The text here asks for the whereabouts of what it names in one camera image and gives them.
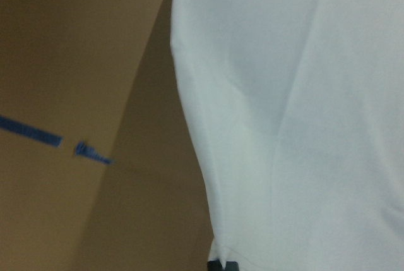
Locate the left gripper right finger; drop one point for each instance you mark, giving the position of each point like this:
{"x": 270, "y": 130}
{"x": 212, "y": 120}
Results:
{"x": 231, "y": 266}

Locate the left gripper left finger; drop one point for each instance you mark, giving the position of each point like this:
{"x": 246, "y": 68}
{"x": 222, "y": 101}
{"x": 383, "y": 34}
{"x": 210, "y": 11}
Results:
{"x": 214, "y": 265}

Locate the light blue t-shirt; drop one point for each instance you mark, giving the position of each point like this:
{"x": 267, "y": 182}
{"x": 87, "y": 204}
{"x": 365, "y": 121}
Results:
{"x": 295, "y": 111}

